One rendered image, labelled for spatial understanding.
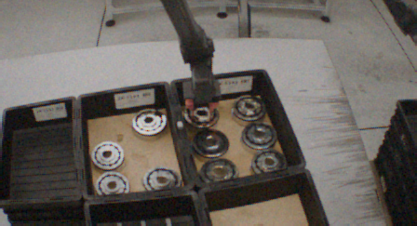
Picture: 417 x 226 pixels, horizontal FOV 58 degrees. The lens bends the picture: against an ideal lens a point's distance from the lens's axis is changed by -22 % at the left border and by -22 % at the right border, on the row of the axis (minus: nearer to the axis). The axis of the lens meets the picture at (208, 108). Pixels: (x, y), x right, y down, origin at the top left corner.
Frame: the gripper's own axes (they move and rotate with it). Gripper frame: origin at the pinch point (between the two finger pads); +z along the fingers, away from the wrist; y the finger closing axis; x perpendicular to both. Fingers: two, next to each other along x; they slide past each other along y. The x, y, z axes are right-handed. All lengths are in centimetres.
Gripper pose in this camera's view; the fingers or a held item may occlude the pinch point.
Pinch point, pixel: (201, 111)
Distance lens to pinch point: 139.3
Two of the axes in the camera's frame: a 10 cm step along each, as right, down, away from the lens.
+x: -1.0, -7.2, 6.9
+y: 9.9, -0.7, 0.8
